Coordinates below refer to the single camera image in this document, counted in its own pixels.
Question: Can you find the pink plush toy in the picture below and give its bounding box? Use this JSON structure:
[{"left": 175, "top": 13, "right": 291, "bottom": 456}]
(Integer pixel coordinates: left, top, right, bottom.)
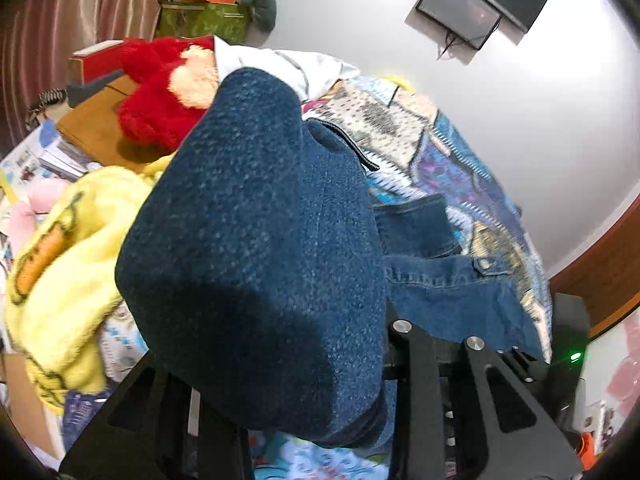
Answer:
[{"left": 7, "top": 180, "right": 68, "bottom": 256}]

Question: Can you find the stack of books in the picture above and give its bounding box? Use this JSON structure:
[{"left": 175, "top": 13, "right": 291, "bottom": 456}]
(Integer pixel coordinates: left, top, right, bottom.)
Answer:
[{"left": 0, "top": 120, "right": 98, "bottom": 183}]

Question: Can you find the green patterned box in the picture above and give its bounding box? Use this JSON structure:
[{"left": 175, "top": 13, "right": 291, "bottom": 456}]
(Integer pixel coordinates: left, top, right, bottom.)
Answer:
[{"left": 159, "top": 1, "right": 251, "bottom": 43}]

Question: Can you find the red plush toy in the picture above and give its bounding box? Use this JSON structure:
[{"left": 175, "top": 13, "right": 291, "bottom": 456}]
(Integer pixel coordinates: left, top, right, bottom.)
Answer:
[{"left": 117, "top": 36, "right": 221, "bottom": 151}]

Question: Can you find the red book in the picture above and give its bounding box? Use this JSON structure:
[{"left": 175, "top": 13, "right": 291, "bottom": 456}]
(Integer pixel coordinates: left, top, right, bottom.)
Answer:
[{"left": 69, "top": 40, "right": 126, "bottom": 86}]

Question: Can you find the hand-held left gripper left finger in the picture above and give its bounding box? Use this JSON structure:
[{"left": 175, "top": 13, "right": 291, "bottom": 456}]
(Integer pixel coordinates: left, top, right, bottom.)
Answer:
[{"left": 59, "top": 352, "right": 253, "bottom": 480}]

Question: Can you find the wooden door frame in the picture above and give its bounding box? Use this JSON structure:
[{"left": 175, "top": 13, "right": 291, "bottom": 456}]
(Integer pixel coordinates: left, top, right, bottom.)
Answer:
[{"left": 547, "top": 200, "right": 640, "bottom": 338}]

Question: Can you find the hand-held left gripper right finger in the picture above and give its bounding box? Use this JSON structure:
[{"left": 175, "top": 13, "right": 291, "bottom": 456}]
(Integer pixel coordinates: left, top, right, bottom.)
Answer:
[{"left": 385, "top": 310, "right": 583, "bottom": 480}]

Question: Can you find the white wardrobe door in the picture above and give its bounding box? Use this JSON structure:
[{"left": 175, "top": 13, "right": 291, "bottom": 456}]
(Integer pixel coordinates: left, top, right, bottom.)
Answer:
[{"left": 575, "top": 305, "right": 640, "bottom": 441}]

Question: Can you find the blue patchwork quilt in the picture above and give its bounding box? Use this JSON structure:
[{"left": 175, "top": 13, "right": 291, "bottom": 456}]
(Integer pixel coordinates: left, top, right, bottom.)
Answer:
[{"left": 300, "top": 75, "right": 553, "bottom": 361}]

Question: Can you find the grey bracket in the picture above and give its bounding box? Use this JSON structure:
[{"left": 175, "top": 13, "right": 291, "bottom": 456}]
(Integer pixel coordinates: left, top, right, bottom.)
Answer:
[{"left": 67, "top": 71, "right": 126, "bottom": 108}]

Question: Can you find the blue denim jacket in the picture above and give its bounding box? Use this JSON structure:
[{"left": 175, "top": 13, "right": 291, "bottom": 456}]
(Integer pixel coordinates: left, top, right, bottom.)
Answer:
[{"left": 114, "top": 67, "right": 551, "bottom": 451}]

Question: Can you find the yellow duck print blanket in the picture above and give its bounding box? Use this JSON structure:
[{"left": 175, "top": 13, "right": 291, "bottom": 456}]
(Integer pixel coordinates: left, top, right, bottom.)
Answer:
[{"left": 5, "top": 152, "right": 176, "bottom": 416}]

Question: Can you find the small black wall monitor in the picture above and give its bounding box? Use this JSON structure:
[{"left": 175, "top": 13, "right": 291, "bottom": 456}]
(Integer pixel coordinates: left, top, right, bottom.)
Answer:
[{"left": 416, "top": 0, "right": 503, "bottom": 51}]

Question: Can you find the striped pink gold curtain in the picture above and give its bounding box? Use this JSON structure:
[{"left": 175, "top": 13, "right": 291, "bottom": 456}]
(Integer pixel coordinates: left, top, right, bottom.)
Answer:
[{"left": 0, "top": 0, "right": 171, "bottom": 156}]

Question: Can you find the white shirt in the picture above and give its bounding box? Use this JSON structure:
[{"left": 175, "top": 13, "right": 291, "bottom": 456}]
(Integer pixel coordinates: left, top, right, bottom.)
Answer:
[{"left": 212, "top": 35, "right": 361, "bottom": 101}]

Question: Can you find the black cable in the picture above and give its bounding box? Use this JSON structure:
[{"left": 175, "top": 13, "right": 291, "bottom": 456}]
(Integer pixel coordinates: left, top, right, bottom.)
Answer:
[{"left": 437, "top": 30, "right": 463, "bottom": 60}]

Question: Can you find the light blue printed bedsheet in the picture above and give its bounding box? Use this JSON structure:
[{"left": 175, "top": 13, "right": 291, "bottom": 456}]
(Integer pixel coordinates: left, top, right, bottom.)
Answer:
[{"left": 250, "top": 432, "right": 396, "bottom": 480}]

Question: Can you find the brown cardboard box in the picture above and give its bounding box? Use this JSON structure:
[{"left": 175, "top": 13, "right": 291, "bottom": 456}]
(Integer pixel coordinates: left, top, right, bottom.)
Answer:
[{"left": 55, "top": 76, "right": 171, "bottom": 168}]

